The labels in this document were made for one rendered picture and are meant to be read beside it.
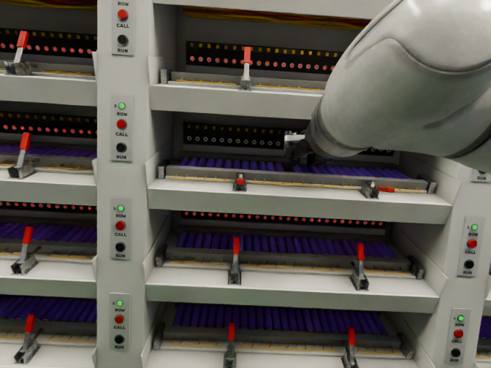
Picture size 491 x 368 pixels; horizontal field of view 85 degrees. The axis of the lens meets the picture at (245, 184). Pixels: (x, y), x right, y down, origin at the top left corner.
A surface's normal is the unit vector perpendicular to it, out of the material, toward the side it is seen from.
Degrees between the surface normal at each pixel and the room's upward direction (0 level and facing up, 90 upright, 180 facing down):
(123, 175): 90
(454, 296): 90
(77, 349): 17
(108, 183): 90
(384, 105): 137
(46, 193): 107
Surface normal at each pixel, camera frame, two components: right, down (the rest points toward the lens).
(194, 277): 0.06, -0.92
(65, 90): 0.00, 0.39
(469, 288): 0.02, 0.11
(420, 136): -0.11, 0.97
